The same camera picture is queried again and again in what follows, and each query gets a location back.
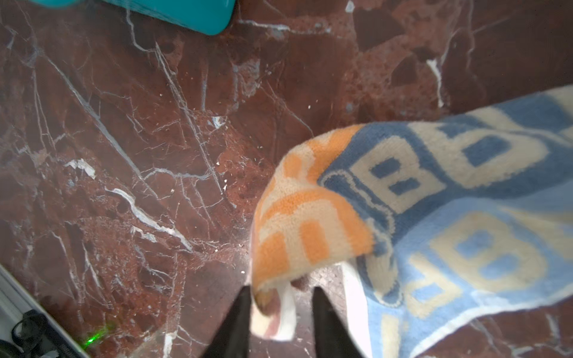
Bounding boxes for aluminium frame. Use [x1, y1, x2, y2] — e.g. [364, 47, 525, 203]
[1, 267, 88, 358]

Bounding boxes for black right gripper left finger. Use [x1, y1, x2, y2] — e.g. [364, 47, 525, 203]
[201, 286, 252, 358]

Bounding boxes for teal plastic basket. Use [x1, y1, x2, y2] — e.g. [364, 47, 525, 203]
[28, 0, 237, 37]

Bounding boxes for orange beige lettered towel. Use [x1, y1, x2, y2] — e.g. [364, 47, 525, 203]
[251, 86, 572, 357]

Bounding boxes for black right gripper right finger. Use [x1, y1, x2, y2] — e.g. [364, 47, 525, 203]
[312, 286, 363, 358]

